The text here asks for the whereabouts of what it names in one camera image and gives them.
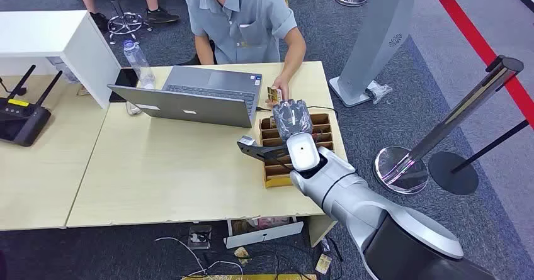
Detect person's left hand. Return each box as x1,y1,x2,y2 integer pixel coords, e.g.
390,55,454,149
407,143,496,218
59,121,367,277
265,75,291,106

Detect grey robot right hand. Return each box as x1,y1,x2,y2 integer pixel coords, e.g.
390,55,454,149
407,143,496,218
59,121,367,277
272,99,314,143

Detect seated person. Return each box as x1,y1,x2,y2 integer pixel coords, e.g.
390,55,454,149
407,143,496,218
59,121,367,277
182,0,309,106

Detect cardboard divider box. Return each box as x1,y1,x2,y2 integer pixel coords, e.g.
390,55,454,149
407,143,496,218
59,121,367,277
258,112,336,189

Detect clear plastic bag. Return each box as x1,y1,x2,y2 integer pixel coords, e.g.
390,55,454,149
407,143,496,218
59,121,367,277
366,80,394,105

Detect grey laptop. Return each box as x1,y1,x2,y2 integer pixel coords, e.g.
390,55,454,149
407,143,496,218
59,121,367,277
107,65,264,129

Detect grey kiosk stand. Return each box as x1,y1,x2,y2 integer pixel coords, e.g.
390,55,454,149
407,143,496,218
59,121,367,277
328,0,418,108

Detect white box under desk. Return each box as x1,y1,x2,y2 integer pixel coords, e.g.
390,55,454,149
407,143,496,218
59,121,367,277
224,216,305,250

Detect crumpled tan paper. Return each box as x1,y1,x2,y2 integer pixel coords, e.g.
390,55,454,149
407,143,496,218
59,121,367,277
233,247,252,267

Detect clear plastic water bottle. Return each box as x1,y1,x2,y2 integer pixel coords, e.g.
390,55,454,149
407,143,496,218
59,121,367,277
122,39,156,91

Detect small tan packet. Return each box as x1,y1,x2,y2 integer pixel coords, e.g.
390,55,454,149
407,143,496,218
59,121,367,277
314,253,333,276

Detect floor power socket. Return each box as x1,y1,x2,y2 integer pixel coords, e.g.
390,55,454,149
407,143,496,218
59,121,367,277
187,225,213,250

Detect black smartphone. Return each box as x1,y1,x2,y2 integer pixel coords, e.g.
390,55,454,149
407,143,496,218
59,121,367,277
108,67,139,103

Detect chrome stool base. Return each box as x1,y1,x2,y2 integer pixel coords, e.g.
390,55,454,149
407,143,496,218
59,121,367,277
99,0,153,45

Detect red barrier belt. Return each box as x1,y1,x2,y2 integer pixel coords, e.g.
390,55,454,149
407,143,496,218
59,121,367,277
424,0,534,129

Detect white cabinet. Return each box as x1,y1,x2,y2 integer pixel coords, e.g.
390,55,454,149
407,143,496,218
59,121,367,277
0,10,122,110

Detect black controller with antennas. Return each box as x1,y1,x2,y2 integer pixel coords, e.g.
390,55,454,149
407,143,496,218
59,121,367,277
0,64,64,148

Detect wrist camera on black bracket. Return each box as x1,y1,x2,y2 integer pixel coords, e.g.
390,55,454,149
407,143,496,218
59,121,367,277
236,135,290,165

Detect chrome stanchion post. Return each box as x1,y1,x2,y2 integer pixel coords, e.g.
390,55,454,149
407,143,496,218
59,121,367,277
373,55,525,196

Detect black stanchion post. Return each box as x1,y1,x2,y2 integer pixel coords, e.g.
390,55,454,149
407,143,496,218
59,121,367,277
428,120,531,196

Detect white floor cable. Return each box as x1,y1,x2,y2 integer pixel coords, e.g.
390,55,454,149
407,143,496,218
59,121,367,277
155,236,244,279

